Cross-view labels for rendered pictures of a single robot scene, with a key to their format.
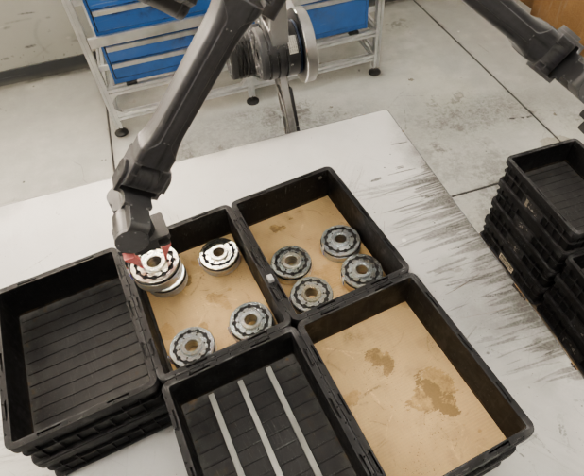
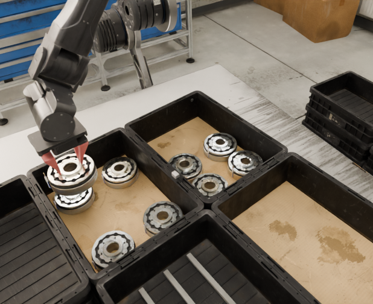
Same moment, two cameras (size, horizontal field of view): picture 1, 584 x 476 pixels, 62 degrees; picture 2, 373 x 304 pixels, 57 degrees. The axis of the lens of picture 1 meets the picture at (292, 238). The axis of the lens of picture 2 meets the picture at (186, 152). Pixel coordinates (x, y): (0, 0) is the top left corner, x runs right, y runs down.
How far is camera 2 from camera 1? 0.34 m
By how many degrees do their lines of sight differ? 13
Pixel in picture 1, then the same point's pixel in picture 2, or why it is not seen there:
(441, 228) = (286, 133)
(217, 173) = (98, 120)
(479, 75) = (261, 55)
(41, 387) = not seen: outside the picture
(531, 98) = (299, 65)
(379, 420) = (301, 279)
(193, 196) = not seen: hidden behind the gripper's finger
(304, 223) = (185, 138)
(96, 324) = (12, 249)
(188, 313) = (101, 222)
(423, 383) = (326, 240)
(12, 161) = not seen: outside the picture
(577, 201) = (363, 111)
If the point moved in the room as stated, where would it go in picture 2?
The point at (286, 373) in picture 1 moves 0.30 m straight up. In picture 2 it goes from (206, 256) to (206, 169)
